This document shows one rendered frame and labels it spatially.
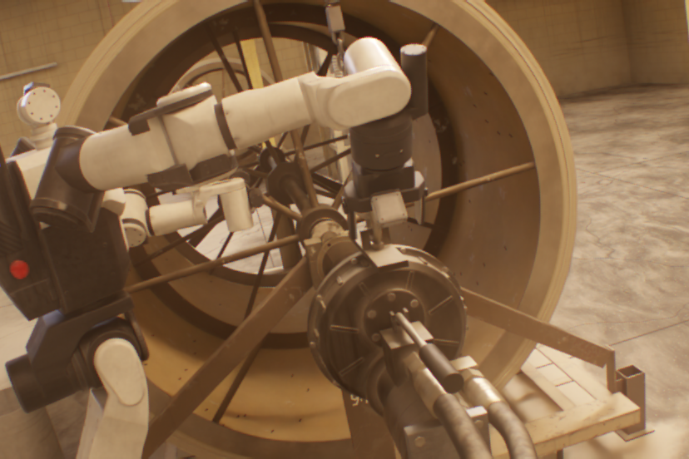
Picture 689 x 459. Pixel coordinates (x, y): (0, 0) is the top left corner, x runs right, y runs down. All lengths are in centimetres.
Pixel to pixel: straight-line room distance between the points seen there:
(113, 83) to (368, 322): 109
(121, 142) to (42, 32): 1165
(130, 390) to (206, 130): 66
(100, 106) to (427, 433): 133
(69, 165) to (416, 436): 65
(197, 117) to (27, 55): 1178
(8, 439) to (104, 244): 169
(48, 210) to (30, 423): 185
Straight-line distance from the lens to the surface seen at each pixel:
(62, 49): 1248
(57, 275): 126
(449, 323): 121
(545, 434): 218
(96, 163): 100
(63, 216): 107
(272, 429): 244
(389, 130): 89
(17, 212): 120
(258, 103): 87
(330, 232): 184
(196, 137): 88
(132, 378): 137
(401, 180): 97
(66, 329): 134
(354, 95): 84
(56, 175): 109
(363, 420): 198
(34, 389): 137
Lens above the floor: 140
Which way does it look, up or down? 14 degrees down
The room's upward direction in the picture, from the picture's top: 11 degrees counter-clockwise
